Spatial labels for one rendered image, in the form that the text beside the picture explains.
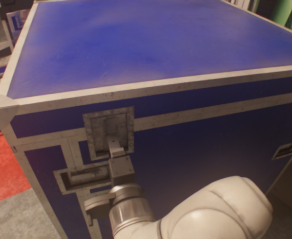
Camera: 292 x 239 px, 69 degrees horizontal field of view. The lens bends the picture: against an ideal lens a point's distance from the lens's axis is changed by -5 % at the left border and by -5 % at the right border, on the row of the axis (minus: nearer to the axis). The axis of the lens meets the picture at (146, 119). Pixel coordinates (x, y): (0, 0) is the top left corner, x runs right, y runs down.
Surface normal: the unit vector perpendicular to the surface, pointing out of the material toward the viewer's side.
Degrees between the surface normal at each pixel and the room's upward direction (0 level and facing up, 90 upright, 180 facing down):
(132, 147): 90
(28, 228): 0
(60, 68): 0
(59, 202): 90
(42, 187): 90
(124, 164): 0
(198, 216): 28
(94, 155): 90
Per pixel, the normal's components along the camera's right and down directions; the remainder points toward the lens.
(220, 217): -0.07, -0.61
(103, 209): 0.29, 0.63
